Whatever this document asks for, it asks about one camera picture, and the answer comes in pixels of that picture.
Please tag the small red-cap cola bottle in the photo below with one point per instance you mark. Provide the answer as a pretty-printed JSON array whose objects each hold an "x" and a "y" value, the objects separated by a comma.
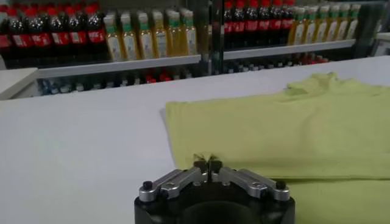
[
  {"x": 164, "y": 77},
  {"x": 150, "y": 79}
]

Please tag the drinks shelf unit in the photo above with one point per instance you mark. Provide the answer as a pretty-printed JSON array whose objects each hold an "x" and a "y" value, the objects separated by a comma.
[
  {"x": 122, "y": 64},
  {"x": 289, "y": 48}
]

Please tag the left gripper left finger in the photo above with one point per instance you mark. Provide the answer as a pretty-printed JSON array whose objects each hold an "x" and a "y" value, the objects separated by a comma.
[{"x": 179, "y": 184}]

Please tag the yellow juice bottle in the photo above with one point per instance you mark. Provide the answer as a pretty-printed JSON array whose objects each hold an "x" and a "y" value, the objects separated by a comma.
[
  {"x": 114, "y": 45},
  {"x": 174, "y": 39},
  {"x": 342, "y": 29},
  {"x": 332, "y": 30},
  {"x": 190, "y": 39},
  {"x": 320, "y": 30},
  {"x": 310, "y": 32},
  {"x": 146, "y": 44},
  {"x": 353, "y": 28},
  {"x": 299, "y": 32},
  {"x": 160, "y": 42},
  {"x": 129, "y": 45}
]

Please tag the light green t-shirt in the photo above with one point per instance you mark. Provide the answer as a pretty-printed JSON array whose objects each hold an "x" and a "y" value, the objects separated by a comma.
[{"x": 274, "y": 137}]

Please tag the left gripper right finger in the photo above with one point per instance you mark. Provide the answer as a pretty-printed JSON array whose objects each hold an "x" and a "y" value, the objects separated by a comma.
[{"x": 243, "y": 182}]

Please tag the white table grey legs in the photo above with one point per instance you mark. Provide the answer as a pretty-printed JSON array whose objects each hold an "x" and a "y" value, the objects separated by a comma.
[{"x": 384, "y": 38}]

